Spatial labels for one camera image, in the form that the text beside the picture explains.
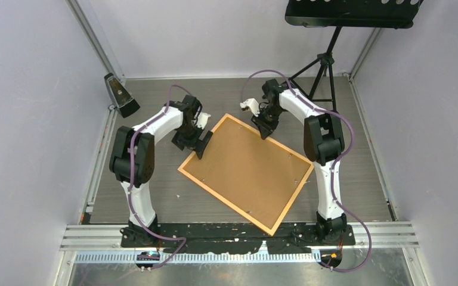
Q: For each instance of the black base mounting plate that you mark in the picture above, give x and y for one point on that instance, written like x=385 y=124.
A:
x=232 y=238

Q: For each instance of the black music stand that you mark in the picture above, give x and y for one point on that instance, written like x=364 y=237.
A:
x=340 y=14

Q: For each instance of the aluminium rail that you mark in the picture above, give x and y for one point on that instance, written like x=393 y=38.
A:
x=377 y=234

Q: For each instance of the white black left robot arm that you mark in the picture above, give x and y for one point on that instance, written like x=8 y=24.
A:
x=133 y=157

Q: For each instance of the black metronome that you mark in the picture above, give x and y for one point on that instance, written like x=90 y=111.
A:
x=121 y=99

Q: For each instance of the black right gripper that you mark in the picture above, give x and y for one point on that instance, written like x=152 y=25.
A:
x=265 y=129

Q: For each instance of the brown backing board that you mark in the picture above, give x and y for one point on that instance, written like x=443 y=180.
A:
x=246 y=173

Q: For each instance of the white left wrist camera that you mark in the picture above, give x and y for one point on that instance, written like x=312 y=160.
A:
x=202 y=120

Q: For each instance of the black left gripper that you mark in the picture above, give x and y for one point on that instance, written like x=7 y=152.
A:
x=180 y=142

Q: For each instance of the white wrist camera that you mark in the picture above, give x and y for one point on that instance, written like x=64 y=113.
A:
x=251 y=105
x=202 y=120

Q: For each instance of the orange wooden picture frame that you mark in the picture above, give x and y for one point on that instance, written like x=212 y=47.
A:
x=244 y=173

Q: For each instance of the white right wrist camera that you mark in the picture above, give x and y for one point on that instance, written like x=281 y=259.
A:
x=251 y=105

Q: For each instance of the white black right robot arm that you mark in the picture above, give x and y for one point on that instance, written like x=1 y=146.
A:
x=323 y=143

